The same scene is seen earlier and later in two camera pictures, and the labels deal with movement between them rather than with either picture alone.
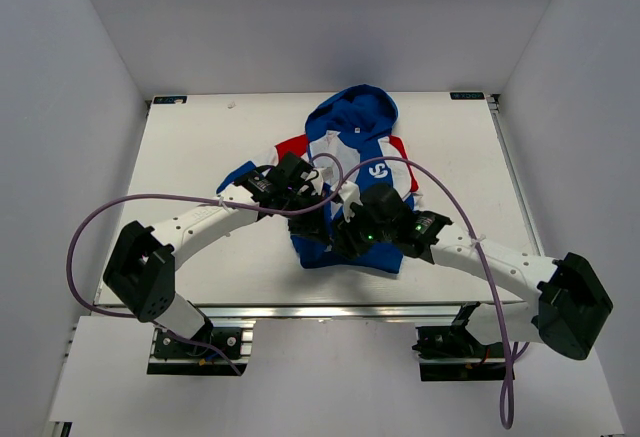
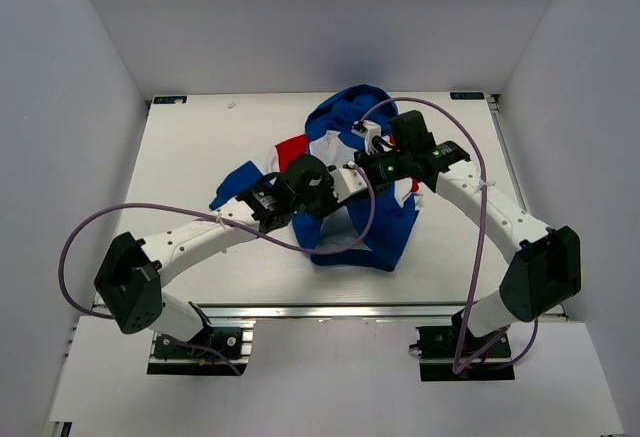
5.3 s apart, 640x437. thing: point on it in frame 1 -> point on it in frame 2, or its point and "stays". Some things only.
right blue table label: [467, 95] stays
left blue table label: [168, 99] stays
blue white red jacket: [347, 146] stays
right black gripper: [345, 236] -> [365, 162]
